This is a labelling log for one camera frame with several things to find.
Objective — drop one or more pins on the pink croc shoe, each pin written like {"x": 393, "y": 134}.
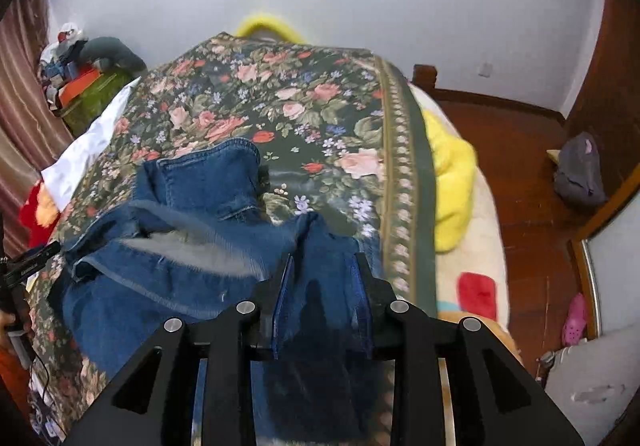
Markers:
{"x": 575, "y": 324}

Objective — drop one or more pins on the grey white pillow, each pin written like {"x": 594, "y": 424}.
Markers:
{"x": 594, "y": 382}

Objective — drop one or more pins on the green orange storage box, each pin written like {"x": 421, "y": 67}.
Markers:
{"x": 85, "y": 99}

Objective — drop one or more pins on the beige plush blanket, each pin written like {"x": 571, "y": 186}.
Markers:
{"x": 471, "y": 279}

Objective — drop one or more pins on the wooden bed post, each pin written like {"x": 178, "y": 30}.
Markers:
{"x": 424, "y": 76}

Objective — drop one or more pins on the blue denim jacket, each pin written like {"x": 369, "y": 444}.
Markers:
{"x": 194, "y": 240}

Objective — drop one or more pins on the grey purple backpack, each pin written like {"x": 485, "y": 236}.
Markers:
{"x": 577, "y": 179}

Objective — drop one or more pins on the yellow fleece blanket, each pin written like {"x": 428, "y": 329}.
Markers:
{"x": 454, "y": 159}

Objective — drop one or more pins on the red orange plush toy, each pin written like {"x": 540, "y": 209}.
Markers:
{"x": 39, "y": 215}

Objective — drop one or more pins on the white wall socket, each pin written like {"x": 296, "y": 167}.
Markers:
{"x": 485, "y": 70}

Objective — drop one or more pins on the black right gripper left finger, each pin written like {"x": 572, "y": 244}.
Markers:
{"x": 188, "y": 366}

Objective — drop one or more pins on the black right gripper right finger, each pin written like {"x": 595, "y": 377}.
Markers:
{"x": 461, "y": 366}

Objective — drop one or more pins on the striped maroon curtain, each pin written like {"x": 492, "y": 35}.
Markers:
{"x": 32, "y": 138}

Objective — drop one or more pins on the dark floral bedspread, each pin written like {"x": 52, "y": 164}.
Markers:
{"x": 303, "y": 108}

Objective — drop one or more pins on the white folded cloth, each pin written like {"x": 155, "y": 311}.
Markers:
{"x": 62, "y": 178}

